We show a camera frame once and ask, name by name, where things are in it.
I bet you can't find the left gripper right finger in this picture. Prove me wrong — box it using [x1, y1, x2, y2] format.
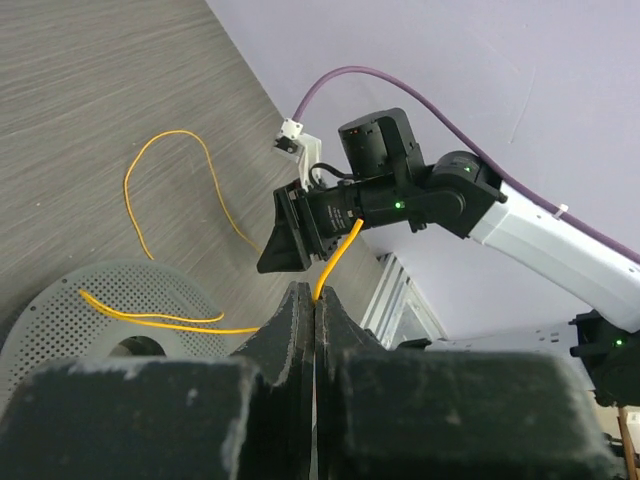
[314, 288, 618, 479]

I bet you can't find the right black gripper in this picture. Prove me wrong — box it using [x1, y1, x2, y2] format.
[257, 183, 363, 273]

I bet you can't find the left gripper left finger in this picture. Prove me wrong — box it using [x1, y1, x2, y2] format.
[1, 283, 314, 479]

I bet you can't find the grey perforated cable spool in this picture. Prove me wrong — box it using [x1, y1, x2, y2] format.
[1, 259, 231, 403]

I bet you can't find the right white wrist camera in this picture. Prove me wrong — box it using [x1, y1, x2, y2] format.
[273, 118, 322, 191]

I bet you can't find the yellow cable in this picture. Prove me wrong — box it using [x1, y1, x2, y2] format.
[79, 129, 365, 335]

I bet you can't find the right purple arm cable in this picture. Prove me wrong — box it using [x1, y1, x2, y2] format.
[292, 65, 640, 263]

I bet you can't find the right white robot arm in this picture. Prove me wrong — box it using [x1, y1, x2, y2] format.
[257, 108, 639, 407]

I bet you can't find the aluminium rail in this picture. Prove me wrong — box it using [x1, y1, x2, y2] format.
[360, 253, 578, 355]

